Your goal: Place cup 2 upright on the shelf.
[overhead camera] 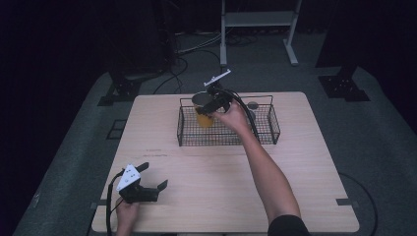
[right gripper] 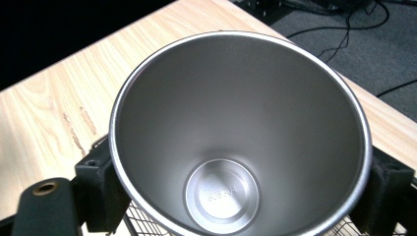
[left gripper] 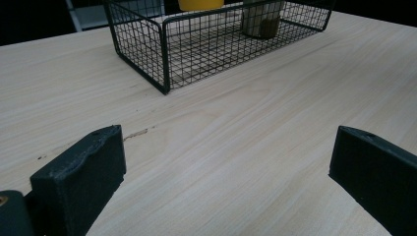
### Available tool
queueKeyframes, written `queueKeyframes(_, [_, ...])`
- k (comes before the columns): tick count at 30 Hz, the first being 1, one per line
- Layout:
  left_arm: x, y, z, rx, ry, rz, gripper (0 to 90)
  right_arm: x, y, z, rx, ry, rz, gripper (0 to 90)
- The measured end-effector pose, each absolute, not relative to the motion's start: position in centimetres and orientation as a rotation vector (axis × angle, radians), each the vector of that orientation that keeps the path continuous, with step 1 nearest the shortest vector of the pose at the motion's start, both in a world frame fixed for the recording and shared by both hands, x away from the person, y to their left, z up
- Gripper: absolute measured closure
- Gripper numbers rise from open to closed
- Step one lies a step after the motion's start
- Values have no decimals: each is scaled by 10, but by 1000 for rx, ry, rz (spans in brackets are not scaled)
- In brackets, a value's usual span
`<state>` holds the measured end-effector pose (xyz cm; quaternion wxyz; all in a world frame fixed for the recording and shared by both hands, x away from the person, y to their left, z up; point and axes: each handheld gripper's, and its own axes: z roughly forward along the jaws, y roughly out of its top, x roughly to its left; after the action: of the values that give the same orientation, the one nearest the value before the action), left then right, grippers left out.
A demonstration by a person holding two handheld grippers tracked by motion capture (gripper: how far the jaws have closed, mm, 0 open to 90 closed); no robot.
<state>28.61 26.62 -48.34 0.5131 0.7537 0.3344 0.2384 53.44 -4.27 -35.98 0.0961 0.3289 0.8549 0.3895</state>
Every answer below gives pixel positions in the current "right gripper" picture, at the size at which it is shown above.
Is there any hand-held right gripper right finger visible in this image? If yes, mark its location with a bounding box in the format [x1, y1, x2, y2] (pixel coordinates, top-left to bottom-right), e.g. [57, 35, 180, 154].
[348, 147, 415, 236]

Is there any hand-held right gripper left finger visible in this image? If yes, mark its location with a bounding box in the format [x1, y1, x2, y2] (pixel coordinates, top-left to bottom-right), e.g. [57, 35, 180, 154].
[74, 137, 133, 234]

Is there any black wire basket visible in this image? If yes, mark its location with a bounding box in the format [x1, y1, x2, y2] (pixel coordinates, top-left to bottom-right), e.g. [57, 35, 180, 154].
[122, 199, 408, 236]

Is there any orange steel cup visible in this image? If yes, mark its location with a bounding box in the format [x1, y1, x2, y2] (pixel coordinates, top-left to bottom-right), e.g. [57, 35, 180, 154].
[108, 29, 374, 236]

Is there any black stand with flat base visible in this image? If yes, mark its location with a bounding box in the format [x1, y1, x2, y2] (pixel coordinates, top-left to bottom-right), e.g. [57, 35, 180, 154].
[229, 0, 298, 26]

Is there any long black floor cable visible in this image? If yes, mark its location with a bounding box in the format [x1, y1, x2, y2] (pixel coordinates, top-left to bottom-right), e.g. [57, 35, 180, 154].
[376, 79, 417, 98]

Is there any short black floor cable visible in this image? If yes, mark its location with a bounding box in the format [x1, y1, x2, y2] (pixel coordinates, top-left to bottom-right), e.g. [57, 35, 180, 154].
[285, 0, 391, 64]

